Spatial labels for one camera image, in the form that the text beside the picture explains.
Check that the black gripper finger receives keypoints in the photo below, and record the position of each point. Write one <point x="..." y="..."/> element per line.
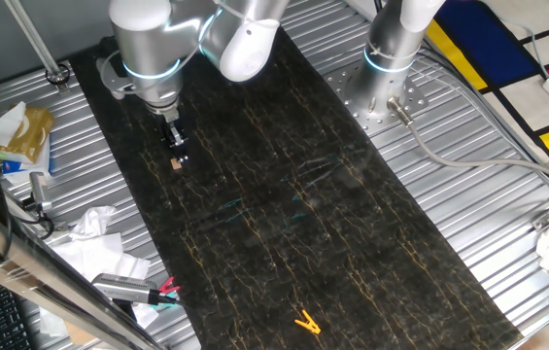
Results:
<point x="178" y="154"/>
<point x="184" y="153"/>

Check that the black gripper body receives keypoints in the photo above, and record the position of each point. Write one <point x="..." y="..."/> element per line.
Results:
<point x="174" y="132"/>

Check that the small wooden block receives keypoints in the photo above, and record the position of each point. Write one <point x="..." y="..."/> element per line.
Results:
<point x="175" y="164"/>

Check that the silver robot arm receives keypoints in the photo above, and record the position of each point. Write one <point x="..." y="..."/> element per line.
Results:
<point x="147" y="44"/>

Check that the colour block pattern cloth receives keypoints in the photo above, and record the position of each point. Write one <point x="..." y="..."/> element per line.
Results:
<point x="497" y="53"/>

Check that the crumpled white tissue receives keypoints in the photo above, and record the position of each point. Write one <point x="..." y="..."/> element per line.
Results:
<point x="92" y="223"/>

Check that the red plastic clothespin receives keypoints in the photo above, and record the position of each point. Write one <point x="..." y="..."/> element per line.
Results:
<point x="169" y="284"/>

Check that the flat white tissue sheets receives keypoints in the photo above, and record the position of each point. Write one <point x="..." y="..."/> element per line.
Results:
<point x="94" y="257"/>

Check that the teal plastic clothespin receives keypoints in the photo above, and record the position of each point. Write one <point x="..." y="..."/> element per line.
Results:
<point x="167" y="297"/>

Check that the gold tissue box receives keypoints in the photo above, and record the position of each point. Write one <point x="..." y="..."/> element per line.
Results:
<point x="28" y="133"/>

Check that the black marble pattern mat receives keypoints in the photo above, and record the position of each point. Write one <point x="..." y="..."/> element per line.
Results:
<point x="303" y="243"/>

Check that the blue white tissue pack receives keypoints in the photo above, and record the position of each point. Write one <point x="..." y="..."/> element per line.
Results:
<point x="21" y="167"/>

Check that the white pulled tissue sheet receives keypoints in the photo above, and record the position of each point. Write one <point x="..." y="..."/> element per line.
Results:
<point x="7" y="124"/>

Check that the metal tripod pole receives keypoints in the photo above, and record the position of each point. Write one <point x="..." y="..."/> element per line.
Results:
<point x="33" y="36"/>

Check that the large wooden cube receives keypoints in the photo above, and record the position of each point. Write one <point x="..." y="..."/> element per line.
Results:
<point x="79" y="335"/>

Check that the yellow plastic clothespin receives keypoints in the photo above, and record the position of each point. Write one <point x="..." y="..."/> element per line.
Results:
<point x="308" y="323"/>

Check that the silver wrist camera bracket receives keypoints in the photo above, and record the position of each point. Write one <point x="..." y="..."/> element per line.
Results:
<point x="113" y="82"/>

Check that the small silver camera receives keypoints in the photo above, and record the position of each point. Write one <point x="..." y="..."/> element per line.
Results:
<point x="38" y="189"/>

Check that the aluminium frame bar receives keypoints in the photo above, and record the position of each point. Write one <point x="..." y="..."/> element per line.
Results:
<point x="36" y="272"/>

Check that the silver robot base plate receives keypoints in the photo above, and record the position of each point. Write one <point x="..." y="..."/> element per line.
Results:
<point x="417" y="99"/>

